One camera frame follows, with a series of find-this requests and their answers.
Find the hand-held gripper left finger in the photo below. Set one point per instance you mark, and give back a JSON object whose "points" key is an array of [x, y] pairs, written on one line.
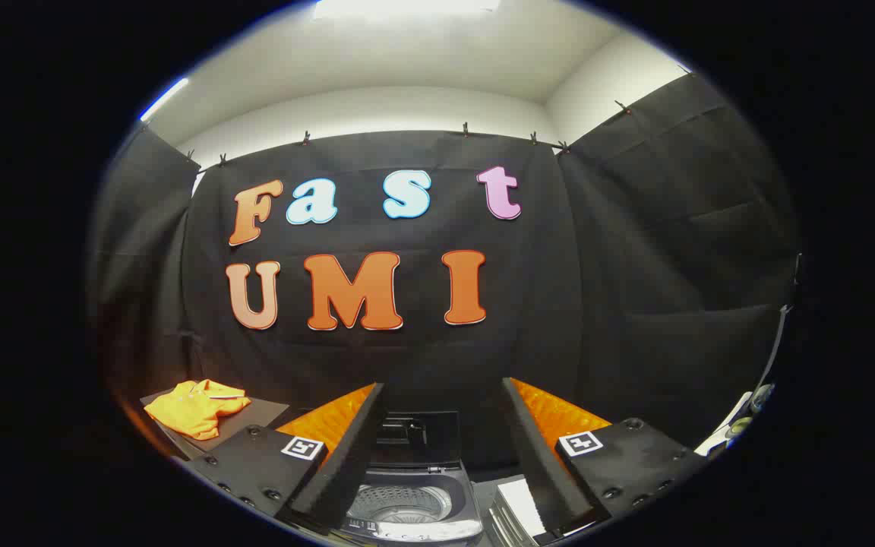
{"points": [[354, 463]]}

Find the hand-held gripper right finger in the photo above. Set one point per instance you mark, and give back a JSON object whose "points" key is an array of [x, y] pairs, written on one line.
{"points": [[544, 471]]}

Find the grey top-load washing machine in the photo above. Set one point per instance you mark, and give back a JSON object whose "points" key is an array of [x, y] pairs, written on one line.
{"points": [[407, 505]]}

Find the yellow polo shirt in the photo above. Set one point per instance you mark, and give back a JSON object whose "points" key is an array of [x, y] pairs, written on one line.
{"points": [[194, 410]]}

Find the black backdrop cloth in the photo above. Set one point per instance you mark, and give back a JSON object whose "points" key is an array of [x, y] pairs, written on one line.
{"points": [[635, 266]]}

